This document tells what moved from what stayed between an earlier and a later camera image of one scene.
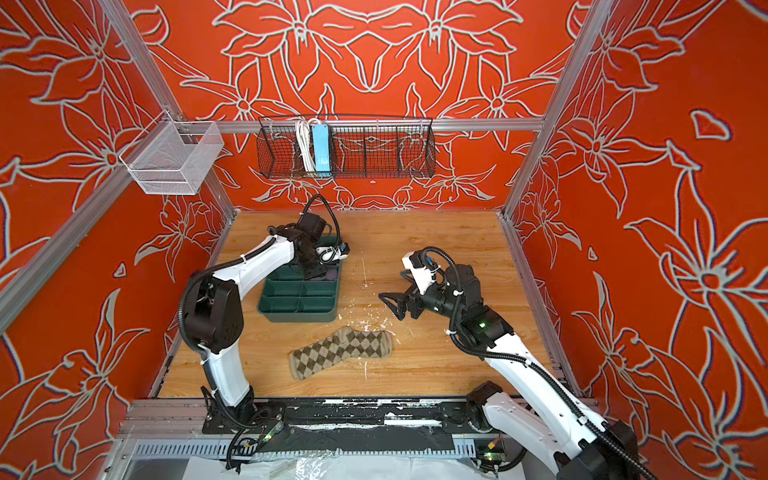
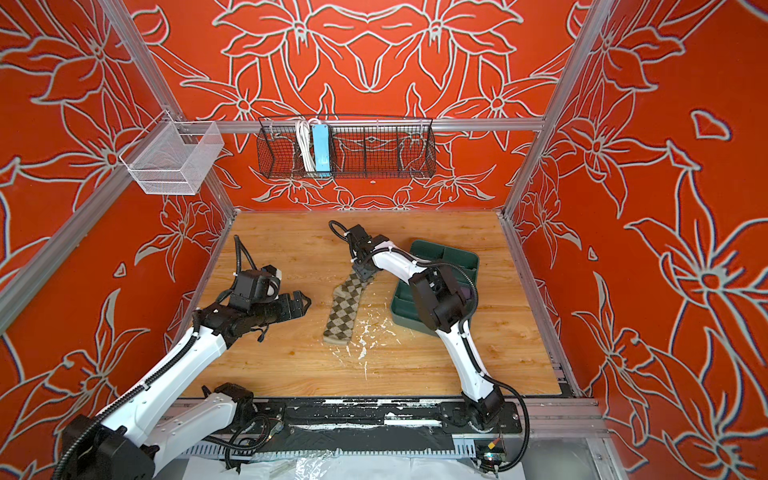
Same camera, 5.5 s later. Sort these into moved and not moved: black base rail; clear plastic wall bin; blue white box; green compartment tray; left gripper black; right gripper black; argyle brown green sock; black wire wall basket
Moved: left gripper black; right gripper black; argyle brown green sock; green compartment tray
Not moved: blue white box; clear plastic wall bin; black base rail; black wire wall basket
